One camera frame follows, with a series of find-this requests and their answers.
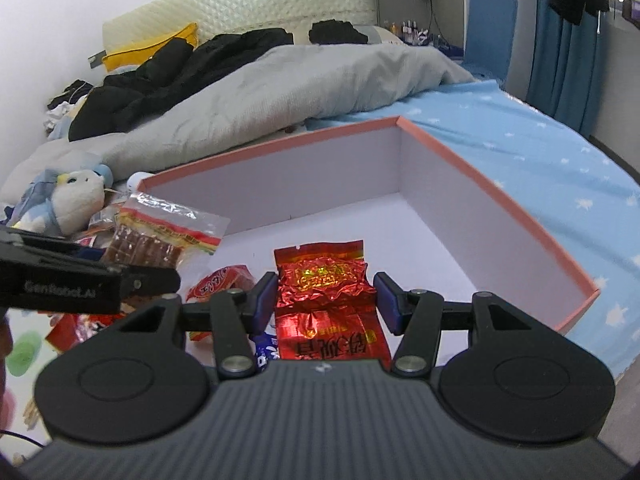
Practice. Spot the black jacket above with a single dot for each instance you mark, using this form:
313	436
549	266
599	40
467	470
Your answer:
150	90

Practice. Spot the black garment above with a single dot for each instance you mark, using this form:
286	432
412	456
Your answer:
335	32

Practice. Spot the yellow pillow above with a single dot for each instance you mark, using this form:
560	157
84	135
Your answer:
130	55

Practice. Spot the cream quilted headboard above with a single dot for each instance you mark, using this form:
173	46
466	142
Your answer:
250	0

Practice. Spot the pile of clothes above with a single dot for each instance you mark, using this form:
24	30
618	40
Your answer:
70	92

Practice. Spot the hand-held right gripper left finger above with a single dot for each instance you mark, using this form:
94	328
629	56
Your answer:
265	300

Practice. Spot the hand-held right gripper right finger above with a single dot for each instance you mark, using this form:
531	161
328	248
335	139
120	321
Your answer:
387	302

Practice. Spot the blue snack packet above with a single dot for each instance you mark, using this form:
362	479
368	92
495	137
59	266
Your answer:
265	350

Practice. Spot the small red snack packet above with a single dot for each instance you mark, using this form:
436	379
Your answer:
65	332

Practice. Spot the blue star bed sheet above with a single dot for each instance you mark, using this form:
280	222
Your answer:
525	160

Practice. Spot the white spray bottle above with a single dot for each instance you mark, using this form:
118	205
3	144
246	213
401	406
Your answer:
137	180

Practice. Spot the blue chair back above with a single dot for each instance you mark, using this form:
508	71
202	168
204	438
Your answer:
492	35

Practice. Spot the clear brown snack packet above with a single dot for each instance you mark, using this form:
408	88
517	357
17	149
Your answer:
105	219

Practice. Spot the plush penguin toy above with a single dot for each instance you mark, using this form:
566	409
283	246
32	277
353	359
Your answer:
77	195

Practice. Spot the grey wall bracket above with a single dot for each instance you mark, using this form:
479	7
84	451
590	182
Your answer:
96	60

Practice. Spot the red foil snack packet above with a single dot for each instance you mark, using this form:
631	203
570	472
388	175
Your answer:
325	280

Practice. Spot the row of cosmetic bottles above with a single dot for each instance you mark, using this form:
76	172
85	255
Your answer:
410	30

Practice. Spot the blue printed plastic bag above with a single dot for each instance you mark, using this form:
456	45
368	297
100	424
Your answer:
32	200

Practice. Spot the grey blanket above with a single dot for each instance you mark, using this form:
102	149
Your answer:
300	90

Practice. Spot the clear dried tofu packet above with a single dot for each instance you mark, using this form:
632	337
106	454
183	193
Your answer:
150	245

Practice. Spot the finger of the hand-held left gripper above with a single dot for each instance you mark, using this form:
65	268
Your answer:
150	282

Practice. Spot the blue curtain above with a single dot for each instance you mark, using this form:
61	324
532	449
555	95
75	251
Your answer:
565	75

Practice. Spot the fruit print mat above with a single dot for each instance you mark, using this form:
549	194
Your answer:
22	355

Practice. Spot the pink cardboard box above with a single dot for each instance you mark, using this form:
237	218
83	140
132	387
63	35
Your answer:
350	190

